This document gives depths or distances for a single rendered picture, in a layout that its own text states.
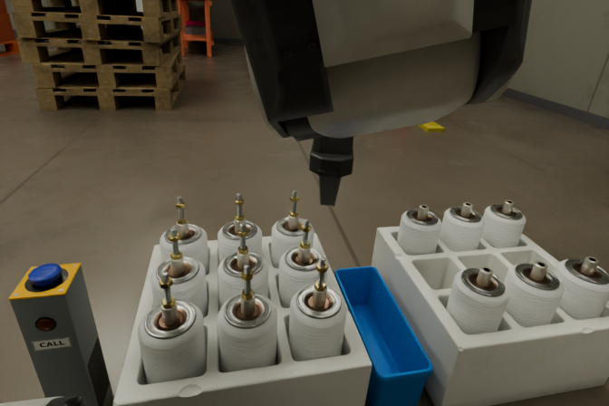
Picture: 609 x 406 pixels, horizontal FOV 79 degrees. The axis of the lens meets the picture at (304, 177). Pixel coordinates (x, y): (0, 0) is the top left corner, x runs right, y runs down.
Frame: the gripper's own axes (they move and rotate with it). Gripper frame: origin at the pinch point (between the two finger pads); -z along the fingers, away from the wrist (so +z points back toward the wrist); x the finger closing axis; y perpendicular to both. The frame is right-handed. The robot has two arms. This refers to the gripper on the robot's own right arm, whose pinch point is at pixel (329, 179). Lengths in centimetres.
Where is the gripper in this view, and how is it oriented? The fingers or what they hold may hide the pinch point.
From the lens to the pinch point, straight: 52.3
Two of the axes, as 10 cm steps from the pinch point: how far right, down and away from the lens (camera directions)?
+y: -9.9, -0.9, 0.7
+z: 0.5, -9.1, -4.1
